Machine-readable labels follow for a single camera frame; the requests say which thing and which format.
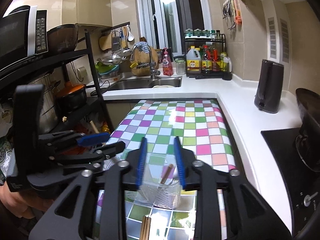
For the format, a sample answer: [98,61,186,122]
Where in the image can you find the clear plastic utensil basket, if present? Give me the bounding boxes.
[105,152,183,210]

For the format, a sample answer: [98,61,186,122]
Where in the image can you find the wooden chopstick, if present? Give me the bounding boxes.
[160,164,174,184]
[139,216,151,240]

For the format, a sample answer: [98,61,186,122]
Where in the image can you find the hanging kitchen tools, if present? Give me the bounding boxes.
[222,0,242,30]

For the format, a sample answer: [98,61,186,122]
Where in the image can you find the person left hand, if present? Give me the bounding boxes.
[1,182,54,219]

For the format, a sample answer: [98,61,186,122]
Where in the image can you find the yellow rubber duck toy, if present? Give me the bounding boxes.
[101,122,111,134]

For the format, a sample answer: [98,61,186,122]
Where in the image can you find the orange lidded black pot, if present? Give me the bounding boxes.
[54,81,87,119]

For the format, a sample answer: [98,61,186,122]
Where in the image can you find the large steel stockpot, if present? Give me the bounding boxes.
[29,74,57,134]

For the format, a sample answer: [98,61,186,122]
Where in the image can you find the black gas stove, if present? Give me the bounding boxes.
[261,128,319,239]

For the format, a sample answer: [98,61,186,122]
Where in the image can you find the green bowls stack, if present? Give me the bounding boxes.
[95,62,119,79]

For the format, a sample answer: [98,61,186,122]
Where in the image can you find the steel sink basin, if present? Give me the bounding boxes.
[108,77,182,90]

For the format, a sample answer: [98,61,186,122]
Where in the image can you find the wooden cutting board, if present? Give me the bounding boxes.
[130,37,160,77]

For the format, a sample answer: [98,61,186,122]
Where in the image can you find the checkered table covering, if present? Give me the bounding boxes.
[108,99,235,239]

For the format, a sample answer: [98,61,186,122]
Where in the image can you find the black metal shelf rack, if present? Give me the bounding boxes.
[0,31,116,140]

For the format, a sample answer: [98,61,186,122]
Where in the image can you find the chrome sink faucet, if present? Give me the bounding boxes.
[130,42,161,81]

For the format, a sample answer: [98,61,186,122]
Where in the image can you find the dark bowl on shelf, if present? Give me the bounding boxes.
[47,24,79,54]

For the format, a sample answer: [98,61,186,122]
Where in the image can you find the hanging metal grater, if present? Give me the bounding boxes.
[111,30,121,53]

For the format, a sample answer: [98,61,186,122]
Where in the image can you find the red dish soap bottle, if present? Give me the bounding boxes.
[162,48,173,76]

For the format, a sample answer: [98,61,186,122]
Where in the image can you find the hanging white ladle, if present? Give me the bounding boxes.
[127,25,135,42]

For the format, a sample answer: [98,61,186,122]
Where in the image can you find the glass jar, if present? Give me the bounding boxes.
[175,57,186,75]

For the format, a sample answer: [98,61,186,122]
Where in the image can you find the black electric kettle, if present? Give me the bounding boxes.
[254,59,284,114]

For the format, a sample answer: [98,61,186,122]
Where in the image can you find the microwave oven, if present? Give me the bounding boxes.
[1,5,48,65]

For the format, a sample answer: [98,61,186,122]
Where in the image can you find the yellow oil jug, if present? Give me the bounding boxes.
[186,46,201,75]

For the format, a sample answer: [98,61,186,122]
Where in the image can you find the black condiment rack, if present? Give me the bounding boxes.
[184,30,232,80]

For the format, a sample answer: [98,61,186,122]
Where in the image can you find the black wok with handle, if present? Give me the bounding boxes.
[296,88,319,172]

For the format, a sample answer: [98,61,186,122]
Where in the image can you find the window frame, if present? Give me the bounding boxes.
[136,0,213,56]

